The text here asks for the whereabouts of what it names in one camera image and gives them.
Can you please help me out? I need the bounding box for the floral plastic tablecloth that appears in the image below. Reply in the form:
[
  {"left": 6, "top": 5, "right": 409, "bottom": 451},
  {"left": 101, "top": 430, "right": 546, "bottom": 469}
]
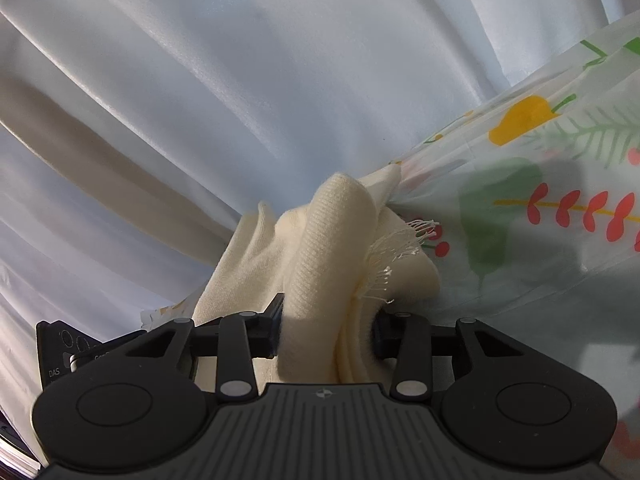
[{"left": 140, "top": 15, "right": 640, "bottom": 476}]

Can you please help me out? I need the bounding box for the cream knit sweater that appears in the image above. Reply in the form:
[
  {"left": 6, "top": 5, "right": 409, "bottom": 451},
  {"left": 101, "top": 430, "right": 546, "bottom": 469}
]
[{"left": 191, "top": 171, "right": 441, "bottom": 392}]

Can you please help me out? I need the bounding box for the white curtain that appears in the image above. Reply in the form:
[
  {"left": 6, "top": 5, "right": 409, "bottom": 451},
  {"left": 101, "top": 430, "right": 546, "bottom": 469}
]
[{"left": 0, "top": 0, "right": 640, "bottom": 441}]

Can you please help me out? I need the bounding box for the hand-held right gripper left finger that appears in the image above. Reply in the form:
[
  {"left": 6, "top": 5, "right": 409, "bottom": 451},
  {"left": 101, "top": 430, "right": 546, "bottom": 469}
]
[{"left": 122, "top": 294, "right": 286, "bottom": 404}]

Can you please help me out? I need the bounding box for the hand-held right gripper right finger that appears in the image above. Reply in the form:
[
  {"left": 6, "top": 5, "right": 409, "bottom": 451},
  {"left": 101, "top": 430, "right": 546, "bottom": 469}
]
[{"left": 370, "top": 310, "right": 521, "bottom": 404}]

